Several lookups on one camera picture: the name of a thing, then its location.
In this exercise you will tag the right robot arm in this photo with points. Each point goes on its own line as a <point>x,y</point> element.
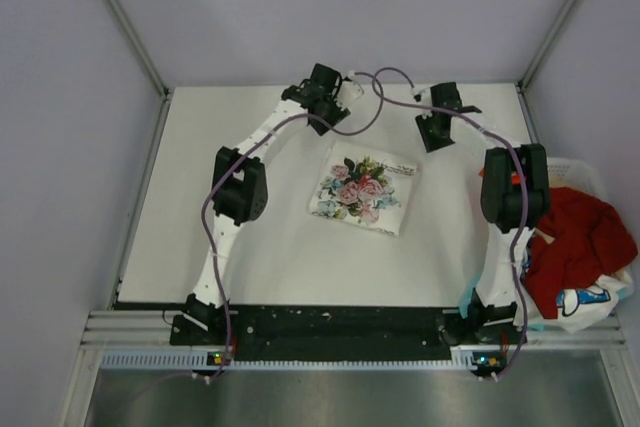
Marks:
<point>514,195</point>

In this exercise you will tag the right aluminium frame post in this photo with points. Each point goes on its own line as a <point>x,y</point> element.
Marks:
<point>560,22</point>

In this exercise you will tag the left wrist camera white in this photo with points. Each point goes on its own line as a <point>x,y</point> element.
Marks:
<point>350,91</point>

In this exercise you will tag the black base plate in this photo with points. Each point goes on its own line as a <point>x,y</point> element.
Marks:
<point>336,333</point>

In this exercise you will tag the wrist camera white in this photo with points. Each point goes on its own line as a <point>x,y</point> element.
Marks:
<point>350,91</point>
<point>420,94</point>

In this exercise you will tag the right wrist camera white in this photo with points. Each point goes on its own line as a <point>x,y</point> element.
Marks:
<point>420,94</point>

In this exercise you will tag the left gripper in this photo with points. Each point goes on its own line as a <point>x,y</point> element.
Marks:
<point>337,113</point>

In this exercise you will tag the grey slotted cable duct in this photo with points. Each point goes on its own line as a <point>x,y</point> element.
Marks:
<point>208,361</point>

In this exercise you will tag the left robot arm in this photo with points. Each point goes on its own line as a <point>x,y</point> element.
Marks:
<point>239,192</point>

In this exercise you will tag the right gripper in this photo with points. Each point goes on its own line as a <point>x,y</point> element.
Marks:
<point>430,144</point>

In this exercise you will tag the aluminium front rail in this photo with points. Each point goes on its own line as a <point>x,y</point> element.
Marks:
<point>126,329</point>

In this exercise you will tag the white printed t shirt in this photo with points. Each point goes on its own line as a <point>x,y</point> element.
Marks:
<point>573,281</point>

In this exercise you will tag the red t shirt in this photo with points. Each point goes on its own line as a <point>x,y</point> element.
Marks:
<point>579,240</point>

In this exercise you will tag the teal t shirt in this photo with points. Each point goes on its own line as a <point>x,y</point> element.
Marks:
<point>467,299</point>

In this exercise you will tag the white laundry basket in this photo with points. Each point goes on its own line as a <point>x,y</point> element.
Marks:
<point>575,169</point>

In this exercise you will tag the left aluminium frame post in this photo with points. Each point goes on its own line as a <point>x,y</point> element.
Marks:
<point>136,46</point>

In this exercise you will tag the aluminium frame post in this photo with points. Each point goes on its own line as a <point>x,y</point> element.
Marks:
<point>136,46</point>
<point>560,22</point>

